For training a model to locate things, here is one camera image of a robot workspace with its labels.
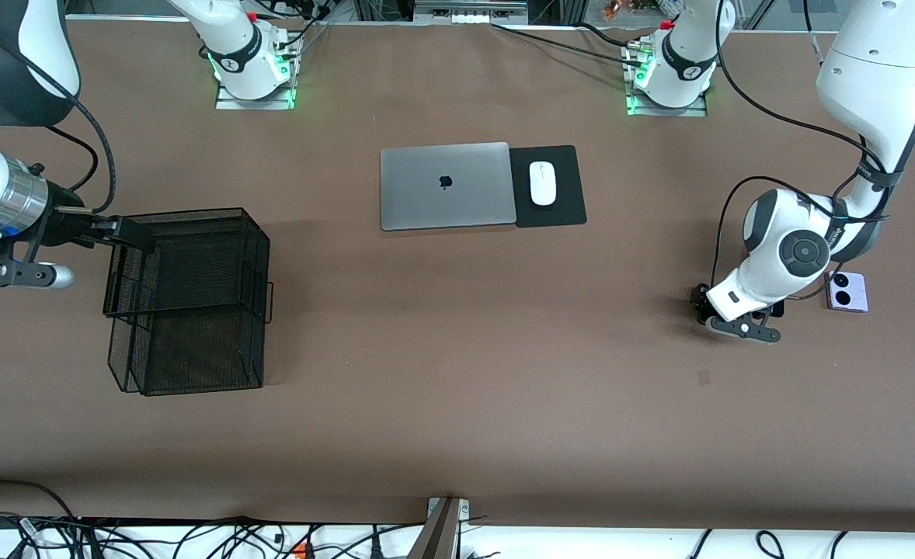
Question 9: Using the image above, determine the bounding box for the grey power strip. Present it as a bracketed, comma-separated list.
[413, 0, 530, 26]

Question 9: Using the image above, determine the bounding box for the black wire mesh basket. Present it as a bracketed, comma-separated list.
[103, 207, 275, 398]

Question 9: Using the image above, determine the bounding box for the aluminium bracket post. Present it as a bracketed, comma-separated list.
[411, 497, 471, 559]

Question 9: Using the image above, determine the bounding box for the white computer mouse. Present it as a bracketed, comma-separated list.
[529, 161, 557, 207]

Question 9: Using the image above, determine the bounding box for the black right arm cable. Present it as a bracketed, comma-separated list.
[38, 78, 117, 214]

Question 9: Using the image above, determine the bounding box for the black looped floor cable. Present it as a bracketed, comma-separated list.
[0, 480, 78, 523]

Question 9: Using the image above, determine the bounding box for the black mouse pad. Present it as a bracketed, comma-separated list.
[509, 144, 588, 229]

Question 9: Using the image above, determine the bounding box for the lilac white flip phone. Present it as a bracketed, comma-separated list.
[825, 270, 869, 313]

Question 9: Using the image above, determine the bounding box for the grey closed laptop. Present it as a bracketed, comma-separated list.
[380, 141, 517, 232]

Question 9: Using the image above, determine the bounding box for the black cable on table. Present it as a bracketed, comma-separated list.
[491, 23, 645, 71]

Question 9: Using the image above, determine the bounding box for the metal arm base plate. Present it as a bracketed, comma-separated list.
[215, 78, 297, 111]
[627, 82, 708, 117]

